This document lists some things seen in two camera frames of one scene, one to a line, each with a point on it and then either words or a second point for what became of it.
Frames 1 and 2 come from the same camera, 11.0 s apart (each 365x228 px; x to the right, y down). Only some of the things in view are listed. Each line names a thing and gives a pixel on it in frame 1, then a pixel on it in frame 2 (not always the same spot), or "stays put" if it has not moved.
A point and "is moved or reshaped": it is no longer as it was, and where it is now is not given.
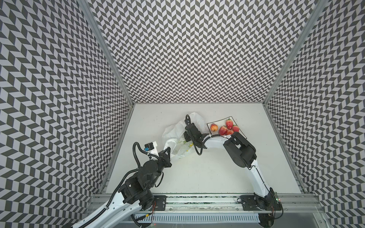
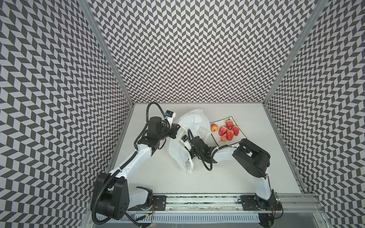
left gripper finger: [165, 157] -> [174, 128]
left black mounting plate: [160, 202] stays put
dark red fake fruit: [235, 128] stays put
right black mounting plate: [272, 202] stays put
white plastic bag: [176, 143] is moved or reshaped
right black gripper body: [189, 130] -> [192, 147]
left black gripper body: [159, 169] -> [164, 133]
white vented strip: [178, 217] stays put
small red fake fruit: [214, 127] stays put
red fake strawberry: [223, 130] stays put
